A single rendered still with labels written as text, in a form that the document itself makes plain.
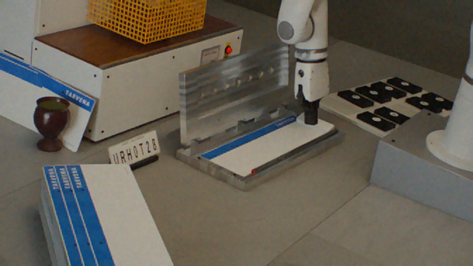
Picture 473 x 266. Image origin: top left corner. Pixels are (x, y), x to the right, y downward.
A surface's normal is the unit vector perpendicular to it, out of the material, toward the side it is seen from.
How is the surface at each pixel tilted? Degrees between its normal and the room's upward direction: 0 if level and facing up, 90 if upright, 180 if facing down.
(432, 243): 0
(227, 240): 0
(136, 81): 90
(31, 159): 0
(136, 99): 90
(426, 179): 90
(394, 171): 90
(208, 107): 79
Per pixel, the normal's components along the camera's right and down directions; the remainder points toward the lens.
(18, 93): -0.43, -0.18
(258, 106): 0.81, 0.17
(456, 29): -0.52, 0.28
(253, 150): 0.15, -0.90
